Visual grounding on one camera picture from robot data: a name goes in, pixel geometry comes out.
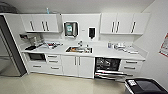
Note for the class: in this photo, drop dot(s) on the built-in black microwave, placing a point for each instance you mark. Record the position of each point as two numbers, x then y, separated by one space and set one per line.
36 57

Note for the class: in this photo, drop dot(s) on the white two-door sink cabinet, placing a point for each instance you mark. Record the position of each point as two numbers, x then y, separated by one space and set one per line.
78 66

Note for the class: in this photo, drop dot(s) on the white wall cabinet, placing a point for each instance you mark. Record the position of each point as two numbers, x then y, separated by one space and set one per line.
123 22
40 22

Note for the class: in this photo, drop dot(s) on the white paper pile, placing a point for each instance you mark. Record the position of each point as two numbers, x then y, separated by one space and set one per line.
131 50

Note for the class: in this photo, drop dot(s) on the wall notice poster board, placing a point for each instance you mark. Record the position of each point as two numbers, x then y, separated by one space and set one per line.
164 45

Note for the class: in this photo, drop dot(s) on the paper towel dispenser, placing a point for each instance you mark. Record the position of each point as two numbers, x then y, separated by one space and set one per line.
70 29

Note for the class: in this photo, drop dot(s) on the blue spray bottle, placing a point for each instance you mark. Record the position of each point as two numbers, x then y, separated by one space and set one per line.
47 10

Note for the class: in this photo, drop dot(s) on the stainless steel dishwasher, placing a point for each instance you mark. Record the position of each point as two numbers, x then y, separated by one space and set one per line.
107 68

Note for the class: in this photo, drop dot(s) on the stainless steel sink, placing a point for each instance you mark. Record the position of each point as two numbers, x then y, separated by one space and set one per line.
78 50

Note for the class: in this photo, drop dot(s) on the white drawer stack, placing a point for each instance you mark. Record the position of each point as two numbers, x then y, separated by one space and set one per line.
131 68
54 63

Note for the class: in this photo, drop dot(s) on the black soap dispenser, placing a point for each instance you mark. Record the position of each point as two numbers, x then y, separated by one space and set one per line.
91 32

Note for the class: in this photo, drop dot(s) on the small glass jar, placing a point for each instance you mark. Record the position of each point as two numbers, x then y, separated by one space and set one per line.
109 44

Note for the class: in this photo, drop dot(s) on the stainless steel refrigerator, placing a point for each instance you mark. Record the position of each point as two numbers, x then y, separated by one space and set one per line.
10 46

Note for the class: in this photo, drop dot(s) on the chrome faucet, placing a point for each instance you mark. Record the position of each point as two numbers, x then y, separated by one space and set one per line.
80 43

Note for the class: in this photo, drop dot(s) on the white drawer under microwave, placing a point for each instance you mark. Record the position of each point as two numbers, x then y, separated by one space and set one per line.
37 66

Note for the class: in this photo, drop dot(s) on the black lid waste bin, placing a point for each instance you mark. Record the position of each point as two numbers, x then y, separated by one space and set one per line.
146 86

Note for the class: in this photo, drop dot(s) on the dish rack with items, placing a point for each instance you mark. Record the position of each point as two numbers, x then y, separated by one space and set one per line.
53 44

